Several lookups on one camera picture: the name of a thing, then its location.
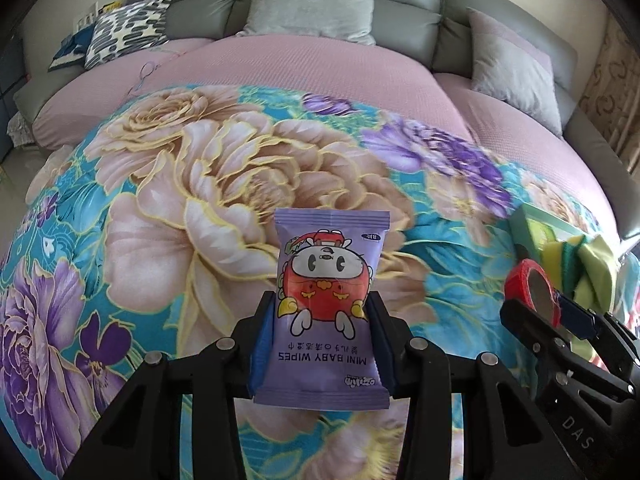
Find beige patterned curtain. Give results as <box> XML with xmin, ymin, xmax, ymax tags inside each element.
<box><xmin>580</xmin><ymin>15</ymin><xmax>640</xmax><ymax>161</ymax></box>

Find teal and white box tray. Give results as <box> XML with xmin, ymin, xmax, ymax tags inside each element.
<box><xmin>510</xmin><ymin>204</ymin><xmax>588</xmax><ymax>261</ymax></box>

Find purple baby wipes packet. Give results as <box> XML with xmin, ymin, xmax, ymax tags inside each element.
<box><xmin>252</xmin><ymin>206</ymin><xmax>392</xmax><ymax>410</ymax></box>

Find floral blanket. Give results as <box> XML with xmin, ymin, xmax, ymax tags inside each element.
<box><xmin>0</xmin><ymin>85</ymin><xmax>640</xmax><ymax>480</ymax></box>

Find patterned fabric bag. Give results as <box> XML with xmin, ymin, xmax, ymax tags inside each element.
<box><xmin>6</xmin><ymin>112</ymin><xmax>36</xmax><ymax>148</ymax></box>

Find black and white patterned cushion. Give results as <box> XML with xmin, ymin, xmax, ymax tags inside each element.
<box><xmin>84</xmin><ymin>0</ymin><xmax>177</xmax><ymax>71</ymax></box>

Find yellow-green sponges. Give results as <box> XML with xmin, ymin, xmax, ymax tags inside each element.
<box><xmin>572</xmin><ymin>235</ymin><xmax>621</xmax><ymax>311</ymax></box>

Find red tape roll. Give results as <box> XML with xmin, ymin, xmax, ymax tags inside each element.
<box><xmin>504</xmin><ymin>259</ymin><xmax>561</xmax><ymax>326</ymax></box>

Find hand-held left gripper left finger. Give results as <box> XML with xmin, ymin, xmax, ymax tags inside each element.
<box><xmin>64</xmin><ymin>290</ymin><xmax>276</xmax><ymax>480</ymax></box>

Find grey and purple cushion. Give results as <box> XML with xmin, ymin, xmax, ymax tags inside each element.
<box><xmin>467</xmin><ymin>7</ymin><xmax>563</xmax><ymax>136</ymax></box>

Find dark cabinet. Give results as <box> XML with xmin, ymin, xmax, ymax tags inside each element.
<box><xmin>0</xmin><ymin>35</ymin><xmax>31</xmax><ymax>146</ymax></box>

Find pink sofa cover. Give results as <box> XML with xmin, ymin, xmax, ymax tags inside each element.
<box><xmin>32</xmin><ymin>35</ymin><xmax>623</xmax><ymax>241</ymax></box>

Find plain grey cushion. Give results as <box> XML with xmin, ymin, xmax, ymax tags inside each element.
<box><xmin>235</xmin><ymin>0</ymin><xmax>381</xmax><ymax>46</ymax></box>

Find dark blue cushion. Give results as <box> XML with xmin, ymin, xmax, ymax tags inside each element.
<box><xmin>47</xmin><ymin>27</ymin><xmax>98</xmax><ymax>72</ymax></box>

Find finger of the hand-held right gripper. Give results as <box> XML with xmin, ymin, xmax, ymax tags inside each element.
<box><xmin>555</xmin><ymin>292</ymin><xmax>606</xmax><ymax>341</ymax></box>
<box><xmin>500</xmin><ymin>297</ymin><xmax>566</xmax><ymax>356</ymax></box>

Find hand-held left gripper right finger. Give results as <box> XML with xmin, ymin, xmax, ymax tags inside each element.
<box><xmin>367</xmin><ymin>292</ymin><xmax>576</xmax><ymax>480</ymax></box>

